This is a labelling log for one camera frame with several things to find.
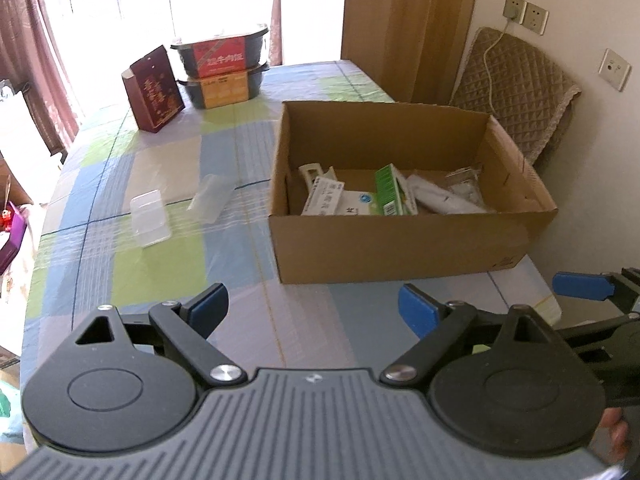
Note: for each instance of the dark red gift box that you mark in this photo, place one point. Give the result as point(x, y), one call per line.
point(152, 91)

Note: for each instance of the white mecobalamin medicine box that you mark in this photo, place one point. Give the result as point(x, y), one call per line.
point(356, 203)

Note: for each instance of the green white spray box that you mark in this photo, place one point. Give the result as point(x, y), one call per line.
point(393, 193)

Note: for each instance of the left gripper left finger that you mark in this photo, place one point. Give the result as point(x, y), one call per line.
point(184, 329)

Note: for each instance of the checked plastic tablecloth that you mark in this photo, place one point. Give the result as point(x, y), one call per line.
point(88, 254)

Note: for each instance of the brown wooden door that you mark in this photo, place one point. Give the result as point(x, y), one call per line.
point(411, 48)

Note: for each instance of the white parrot ointment box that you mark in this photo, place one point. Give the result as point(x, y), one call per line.
point(323, 198)

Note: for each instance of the double wall socket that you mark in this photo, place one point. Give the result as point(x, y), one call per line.
point(532, 17)

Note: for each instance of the brown cardboard box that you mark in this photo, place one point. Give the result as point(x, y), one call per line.
point(358, 139)

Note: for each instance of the white wall outlet plate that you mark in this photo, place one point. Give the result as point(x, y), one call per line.
point(614, 69)

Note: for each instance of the long plastic item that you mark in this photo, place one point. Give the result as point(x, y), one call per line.
point(439, 200)

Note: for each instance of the clear plastic lidded box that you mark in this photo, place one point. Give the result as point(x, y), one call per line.
point(149, 219)

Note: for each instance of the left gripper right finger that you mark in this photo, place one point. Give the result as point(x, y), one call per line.
point(440, 329)

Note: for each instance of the cream plastic hair clip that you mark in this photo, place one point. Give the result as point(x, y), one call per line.
point(311, 172)

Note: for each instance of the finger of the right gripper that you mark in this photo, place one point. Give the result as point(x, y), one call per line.
point(621, 288)
point(586, 335)

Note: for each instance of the brown quilted cover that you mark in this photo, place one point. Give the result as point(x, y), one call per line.
point(529, 94)

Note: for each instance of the orange label food bowl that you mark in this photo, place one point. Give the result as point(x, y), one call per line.
point(226, 89)

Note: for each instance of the person right hand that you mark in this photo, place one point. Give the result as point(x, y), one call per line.
point(616, 428)

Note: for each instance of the bagged white small parts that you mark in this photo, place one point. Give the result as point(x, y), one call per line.
point(465, 182)

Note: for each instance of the clear plastic cup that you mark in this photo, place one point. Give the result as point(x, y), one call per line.
point(211, 197)

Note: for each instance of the red label food bowl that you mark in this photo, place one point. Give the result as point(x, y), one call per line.
point(221, 54)

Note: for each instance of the purple box on floor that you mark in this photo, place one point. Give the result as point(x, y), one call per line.
point(13, 228)

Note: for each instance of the pink brown curtain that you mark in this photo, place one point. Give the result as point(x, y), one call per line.
point(30, 59)

